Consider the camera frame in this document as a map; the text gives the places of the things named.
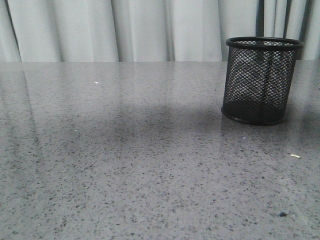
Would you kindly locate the black mesh pen bucket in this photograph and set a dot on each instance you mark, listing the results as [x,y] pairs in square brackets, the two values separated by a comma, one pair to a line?
[258,78]

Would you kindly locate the grey curtain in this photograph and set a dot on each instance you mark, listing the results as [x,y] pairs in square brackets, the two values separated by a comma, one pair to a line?
[148,30]

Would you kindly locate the small black crumb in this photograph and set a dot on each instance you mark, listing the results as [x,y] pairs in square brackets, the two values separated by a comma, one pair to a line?
[283,214]

